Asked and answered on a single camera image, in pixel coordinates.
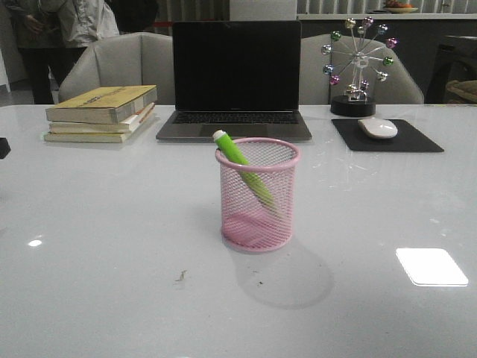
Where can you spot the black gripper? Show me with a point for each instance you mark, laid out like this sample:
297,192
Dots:
4,148

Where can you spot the green marker pen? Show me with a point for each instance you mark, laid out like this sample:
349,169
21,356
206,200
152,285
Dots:
253,181

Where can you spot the pink mesh pen holder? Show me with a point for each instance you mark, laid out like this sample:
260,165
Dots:
245,224

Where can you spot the bottom pale yellow book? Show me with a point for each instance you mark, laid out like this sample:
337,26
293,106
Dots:
98,137

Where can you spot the person in dark clothes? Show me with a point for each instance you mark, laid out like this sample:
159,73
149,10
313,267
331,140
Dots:
40,43

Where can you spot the top yellow book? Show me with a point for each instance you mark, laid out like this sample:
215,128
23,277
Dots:
104,105

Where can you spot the person in light jacket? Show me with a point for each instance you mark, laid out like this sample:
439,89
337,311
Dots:
85,22

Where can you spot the left grey armchair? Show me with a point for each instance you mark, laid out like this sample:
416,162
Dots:
131,59

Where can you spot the grey armchair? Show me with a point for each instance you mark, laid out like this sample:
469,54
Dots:
322,77
131,59

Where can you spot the grey open laptop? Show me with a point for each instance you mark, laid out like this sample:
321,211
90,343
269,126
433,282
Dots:
241,77

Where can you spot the right grey armchair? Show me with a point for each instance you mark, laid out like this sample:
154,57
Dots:
322,77

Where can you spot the ferris wheel desk ornament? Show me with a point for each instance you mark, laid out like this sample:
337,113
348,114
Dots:
357,56

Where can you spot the white computer mouse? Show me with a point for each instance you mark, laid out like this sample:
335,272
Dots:
378,128

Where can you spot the black mouse pad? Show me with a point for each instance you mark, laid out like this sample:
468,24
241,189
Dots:
408,139

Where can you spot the fruit plate on counter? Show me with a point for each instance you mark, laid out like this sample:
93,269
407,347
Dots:
398,7

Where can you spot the dark chair far right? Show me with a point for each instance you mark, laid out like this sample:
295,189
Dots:
455,59

